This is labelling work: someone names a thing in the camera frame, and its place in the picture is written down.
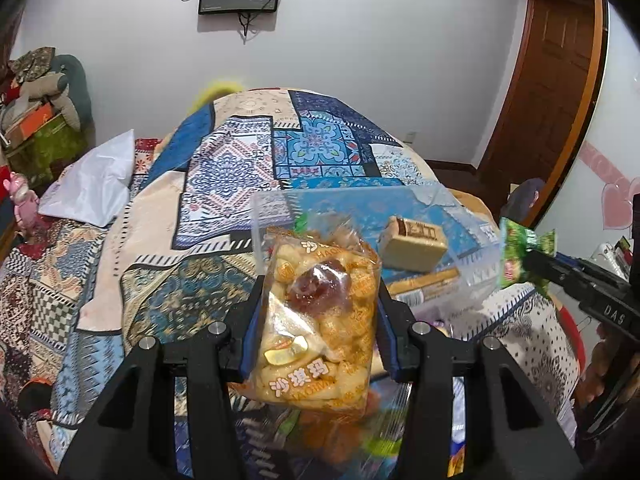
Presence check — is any blue beige patchwork blanket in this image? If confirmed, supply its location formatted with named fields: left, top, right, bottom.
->
left=75, top=87, right=582, bottom=480

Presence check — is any white plastic bag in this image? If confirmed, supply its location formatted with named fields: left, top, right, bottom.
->
left=38, top=129, right=136, bottom=227

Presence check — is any clear plastic storage box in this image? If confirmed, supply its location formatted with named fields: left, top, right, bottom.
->
left=249, top=182, right=504, bottom=322

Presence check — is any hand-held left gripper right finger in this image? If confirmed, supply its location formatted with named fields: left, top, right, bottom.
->
left=377, top=277, right=585, bottom=480

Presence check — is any pile of clothes and bags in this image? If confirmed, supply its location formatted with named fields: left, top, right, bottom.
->
left=0, top=46, right=94, bottom=188

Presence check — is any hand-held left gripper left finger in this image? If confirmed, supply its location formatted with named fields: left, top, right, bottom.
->
left=57, top=275, right=266, bottom=480

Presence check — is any beige cake snack packet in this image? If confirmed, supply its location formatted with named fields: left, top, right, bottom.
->
left=377, top=215, right=449, bottom=274

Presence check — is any pile of mixed snack packets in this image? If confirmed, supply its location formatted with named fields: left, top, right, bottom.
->
left=174, top=382, right=467, bottom=480

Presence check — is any orange pastry snack packet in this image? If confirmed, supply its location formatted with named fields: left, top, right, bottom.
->
left=249, top=226, right=384, bottom=417

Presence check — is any pink heart wall sticker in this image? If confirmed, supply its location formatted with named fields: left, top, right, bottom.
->
left=600, top=179, right=637, bottom=232

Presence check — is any pink plush toy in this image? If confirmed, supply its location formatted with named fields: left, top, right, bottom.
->
left=2, top=171, right=40, bottom=235

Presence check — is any long tan snack packet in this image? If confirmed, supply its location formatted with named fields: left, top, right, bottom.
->
left=387, top=267, right=461, bottom=297

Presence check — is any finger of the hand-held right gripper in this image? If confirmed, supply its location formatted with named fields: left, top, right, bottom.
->
left=523, top=249, right=597, bottom=311

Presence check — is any black monitor cable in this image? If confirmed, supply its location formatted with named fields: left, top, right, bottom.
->
left=237, top=10, right=262, bottom=38

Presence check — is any brown wooden door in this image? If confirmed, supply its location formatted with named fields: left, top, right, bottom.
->
left=477, top=0, right=610, bottom=223

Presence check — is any brown patterned bed cover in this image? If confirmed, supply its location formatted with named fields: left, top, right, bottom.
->
left=0, top=137, right=168, bottom=463

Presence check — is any yellow green fuzzy object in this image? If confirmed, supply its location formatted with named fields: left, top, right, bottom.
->
left=188, top=79, right=247, bottom=113

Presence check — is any green snack packet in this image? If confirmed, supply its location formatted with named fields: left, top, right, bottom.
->
left=498, top=217, right=557, bottom=290

